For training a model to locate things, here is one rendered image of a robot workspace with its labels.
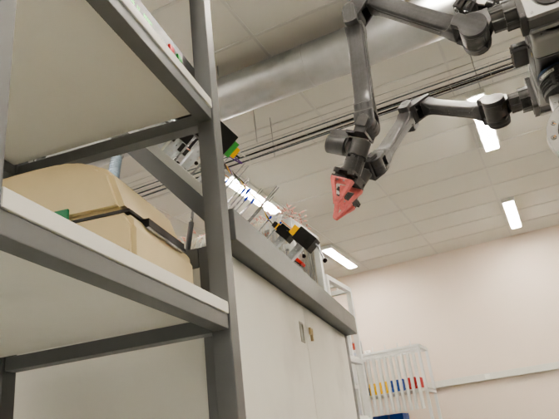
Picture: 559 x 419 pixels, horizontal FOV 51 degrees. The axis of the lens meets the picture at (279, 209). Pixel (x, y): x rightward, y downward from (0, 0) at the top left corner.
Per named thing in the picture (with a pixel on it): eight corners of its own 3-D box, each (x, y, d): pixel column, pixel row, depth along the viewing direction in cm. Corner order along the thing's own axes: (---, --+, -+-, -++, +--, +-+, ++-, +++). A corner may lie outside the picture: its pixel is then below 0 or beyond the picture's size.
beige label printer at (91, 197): (197, 302, 96) (190, 194, 104) (135, 268, 77) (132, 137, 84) (34, 332, 102) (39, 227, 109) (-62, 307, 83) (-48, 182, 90)
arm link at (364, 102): (357, -2, 178) (368, 20, 187) (338, 5, 180) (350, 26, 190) (373, 123, 162) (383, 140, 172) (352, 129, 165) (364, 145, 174)
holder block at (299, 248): (309, 278, 163) (332, 250, 163) (279, 252, 168) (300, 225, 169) (314, 281, 167) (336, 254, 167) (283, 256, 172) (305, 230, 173)
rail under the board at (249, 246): (357, 333, 215) (354, 316, 218) (236, 239, 111) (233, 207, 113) (343, 336, 217) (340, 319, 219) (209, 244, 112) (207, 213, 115)
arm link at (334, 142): (369, 113, 165) (378, 126, 172) (333, 108, 170) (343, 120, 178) (356, 152, 163) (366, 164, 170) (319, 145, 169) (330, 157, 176)
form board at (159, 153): (222, 213, 114) (228, 205, 114) (-22, 3, 160) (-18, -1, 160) (348, 319, 218) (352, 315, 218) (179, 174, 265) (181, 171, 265)
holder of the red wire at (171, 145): (138, 132, 161) (165, 102, 161) (168, 157, 171) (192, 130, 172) (147, 139, 158) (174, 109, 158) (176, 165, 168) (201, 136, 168)
